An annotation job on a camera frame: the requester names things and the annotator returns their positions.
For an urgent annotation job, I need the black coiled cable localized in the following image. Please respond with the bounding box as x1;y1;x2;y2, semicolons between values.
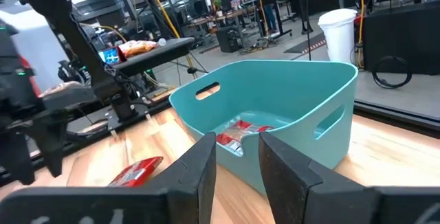
371;56;413;90

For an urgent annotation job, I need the black side table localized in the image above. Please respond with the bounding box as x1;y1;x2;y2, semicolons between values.
113;37;195;78

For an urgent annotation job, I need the black computer box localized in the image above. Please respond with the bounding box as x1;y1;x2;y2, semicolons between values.
215;25;242;54

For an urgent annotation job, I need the orange snack bag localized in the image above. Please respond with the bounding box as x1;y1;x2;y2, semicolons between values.
118;40;159;58

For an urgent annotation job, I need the black cabinet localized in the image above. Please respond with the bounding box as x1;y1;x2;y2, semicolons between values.
363;2;440;76

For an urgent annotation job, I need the teal plastic basket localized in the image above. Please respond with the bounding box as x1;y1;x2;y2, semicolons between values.
168;59;359;196

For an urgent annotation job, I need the white trash bin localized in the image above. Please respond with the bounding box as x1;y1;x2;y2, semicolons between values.
318;8;358;65

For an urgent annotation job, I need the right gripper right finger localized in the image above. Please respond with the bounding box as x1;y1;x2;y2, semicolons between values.
258;131;440;224

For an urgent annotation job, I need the yellow pole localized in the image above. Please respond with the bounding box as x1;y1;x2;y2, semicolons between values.
143;0;199;79

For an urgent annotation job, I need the yellow hanging cable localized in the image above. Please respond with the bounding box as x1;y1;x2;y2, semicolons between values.
356;0;366;69

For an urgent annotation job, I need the red popcorn bag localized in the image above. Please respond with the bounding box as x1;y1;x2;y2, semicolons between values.
108;156;164;188
215;120;275;156

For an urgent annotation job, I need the blue laptop screen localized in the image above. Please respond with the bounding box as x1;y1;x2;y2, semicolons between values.
98;47;121;65

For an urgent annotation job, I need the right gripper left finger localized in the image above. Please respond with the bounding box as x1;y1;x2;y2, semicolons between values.
0;131;217;224

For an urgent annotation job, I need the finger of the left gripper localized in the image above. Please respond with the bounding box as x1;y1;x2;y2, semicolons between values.
32;112;69;179
0;131;35;186

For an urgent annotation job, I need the person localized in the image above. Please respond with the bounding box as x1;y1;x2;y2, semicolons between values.
206;0;221;16
256;0;280;34

